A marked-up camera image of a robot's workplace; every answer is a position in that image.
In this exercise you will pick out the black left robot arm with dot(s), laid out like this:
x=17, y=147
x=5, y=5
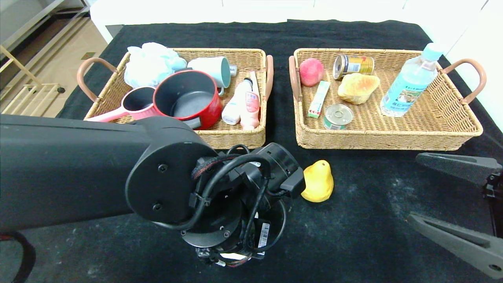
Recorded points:
x=78, y=169

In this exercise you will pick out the pink lotion tube white cap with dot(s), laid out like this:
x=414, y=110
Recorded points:
x=251, y=110

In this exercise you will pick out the grey metal shelf frame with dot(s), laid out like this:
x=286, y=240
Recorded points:
x=19, y=15

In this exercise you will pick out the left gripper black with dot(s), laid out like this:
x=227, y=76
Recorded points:
x=264, y=235

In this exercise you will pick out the yellow drink can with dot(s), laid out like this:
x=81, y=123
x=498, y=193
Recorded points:
x=357, y=65

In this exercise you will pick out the pink peach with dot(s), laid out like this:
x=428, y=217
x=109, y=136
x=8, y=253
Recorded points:
x=311, y=72

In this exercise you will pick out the yellow pear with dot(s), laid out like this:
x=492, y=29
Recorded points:
x=318, y=184

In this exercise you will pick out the small tin can green label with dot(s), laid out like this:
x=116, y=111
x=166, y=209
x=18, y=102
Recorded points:
x=338, y=116

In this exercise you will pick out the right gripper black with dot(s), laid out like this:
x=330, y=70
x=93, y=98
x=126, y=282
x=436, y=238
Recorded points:
x=496, y=188

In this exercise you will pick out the thin pink and white stick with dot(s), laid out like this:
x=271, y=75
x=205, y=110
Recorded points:
x=255, y=80

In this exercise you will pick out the green chewing gum pack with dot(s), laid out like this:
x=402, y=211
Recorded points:
x=319, y=99

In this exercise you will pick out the pink plastic water scoop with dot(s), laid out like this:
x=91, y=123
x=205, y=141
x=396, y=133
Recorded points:
x=137, y=100

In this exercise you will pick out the clear plastic flat case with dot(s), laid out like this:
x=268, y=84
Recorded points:
x=233, y=70

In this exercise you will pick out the white bottle with black tip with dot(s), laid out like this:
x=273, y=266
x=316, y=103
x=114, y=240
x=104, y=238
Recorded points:
x=232, y=110

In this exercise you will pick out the light blue mesh bath pouf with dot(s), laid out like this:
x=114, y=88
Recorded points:
x=149, y=65

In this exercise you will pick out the golden striped bread roll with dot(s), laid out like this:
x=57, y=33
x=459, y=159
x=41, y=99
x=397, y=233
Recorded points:
x=357, y=88

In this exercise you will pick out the white cabinet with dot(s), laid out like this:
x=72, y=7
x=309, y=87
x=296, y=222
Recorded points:
x=177, y=11

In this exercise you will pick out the white soap bar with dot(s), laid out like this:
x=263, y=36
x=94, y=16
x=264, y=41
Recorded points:
x=235, y=256

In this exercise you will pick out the black table cloth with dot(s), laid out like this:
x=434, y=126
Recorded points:
x=353, y=243

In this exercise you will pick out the clear water bottle blue cap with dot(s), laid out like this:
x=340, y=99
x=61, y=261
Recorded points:
x=412, y=80

